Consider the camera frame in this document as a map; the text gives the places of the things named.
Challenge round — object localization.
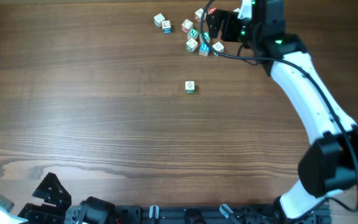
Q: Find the red M block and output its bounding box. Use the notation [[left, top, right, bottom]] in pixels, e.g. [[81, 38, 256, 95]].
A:
[[208, 7, 217, 14]]

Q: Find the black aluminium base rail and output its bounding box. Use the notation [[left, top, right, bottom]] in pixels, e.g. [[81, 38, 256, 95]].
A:
[[63, 203, 332, 224]]

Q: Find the right black camera cable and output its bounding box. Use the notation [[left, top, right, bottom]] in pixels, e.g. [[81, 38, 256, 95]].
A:
[[199, 0, 358, 213]]

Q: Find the red-edged white block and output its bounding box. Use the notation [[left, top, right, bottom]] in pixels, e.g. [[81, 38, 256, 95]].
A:
[[195, 8, 208, 23]]

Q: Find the green N block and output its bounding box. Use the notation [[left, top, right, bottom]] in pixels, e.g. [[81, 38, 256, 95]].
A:
[[187, 29, 200, 40]]

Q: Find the blue H block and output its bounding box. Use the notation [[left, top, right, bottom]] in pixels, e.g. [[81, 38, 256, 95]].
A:
[[199, 42, 209, 56]]

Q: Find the red-sided block centre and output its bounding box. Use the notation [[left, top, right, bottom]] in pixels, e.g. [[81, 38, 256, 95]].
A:
[[181, 19, 193, 34]]

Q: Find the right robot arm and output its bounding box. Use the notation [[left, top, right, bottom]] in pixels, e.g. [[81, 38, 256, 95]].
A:
[[200, 0, 358, 223]]

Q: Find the blue-sided block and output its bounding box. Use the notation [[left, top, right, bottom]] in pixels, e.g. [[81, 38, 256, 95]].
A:
[[162, 21, 172, 34]]

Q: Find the green-edged block far left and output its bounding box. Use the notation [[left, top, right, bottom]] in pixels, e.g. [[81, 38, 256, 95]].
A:
[[154, 13, 165, 27]]

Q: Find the green-edged white block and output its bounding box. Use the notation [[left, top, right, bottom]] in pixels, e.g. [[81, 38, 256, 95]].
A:
[[186, 39, 198, 52]]

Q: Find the green V block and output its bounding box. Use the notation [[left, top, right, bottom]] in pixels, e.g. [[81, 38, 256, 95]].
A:
[[199, 32, 210, 43]]

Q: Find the teal-sided circle block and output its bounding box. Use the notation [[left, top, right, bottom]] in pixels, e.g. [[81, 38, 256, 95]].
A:
[[213, 42, 224, 53]]

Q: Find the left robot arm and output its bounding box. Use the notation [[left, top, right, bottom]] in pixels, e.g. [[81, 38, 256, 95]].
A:
[[18, 172, 115, 224]]

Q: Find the green-sided picture block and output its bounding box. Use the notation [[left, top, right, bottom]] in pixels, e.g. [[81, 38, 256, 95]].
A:
[[185, 81, 195, 94]]

